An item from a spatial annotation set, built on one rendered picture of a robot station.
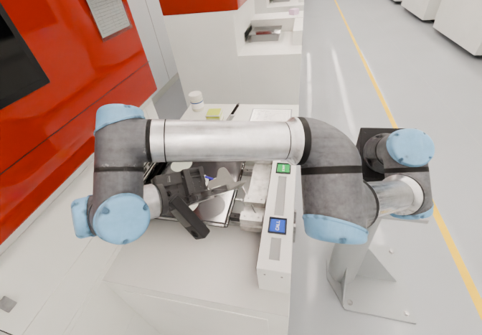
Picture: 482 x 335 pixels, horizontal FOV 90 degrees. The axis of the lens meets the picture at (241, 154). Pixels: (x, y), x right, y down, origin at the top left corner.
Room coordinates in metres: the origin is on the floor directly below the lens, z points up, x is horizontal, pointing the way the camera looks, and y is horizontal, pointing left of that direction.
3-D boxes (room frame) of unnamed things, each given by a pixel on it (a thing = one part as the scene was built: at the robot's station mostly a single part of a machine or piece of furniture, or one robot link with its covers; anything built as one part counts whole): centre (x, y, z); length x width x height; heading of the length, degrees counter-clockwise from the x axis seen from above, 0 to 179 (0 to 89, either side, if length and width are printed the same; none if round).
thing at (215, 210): (0.73, 0.21, 0.90); 0.34 x 0.34 x 0.01; 74
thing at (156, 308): (0.77, 0.08, 0.41); 0.96 x 0.64 x 0.82; 164
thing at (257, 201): (0.59, -0.03, 0.89); 0.08 x 0.03 x 0.03; 74
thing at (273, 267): (0.56, -0.12, 0.89); 0.55 x 0.09 x 0.14; 164
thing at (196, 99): (1.25, 0.21, 1.01); 0.07 x 0.07 x 0.10
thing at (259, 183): (0.67, -0.05, 0.87); 0.36 x 0.08 x 0.03; 164
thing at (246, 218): (0.52, -0.01, 0.89); 0.08 x 0.03 x 0.03; 74
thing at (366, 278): (0.63, -0.64, 0.41); 0.51 x 0.44 x 0.82; 72
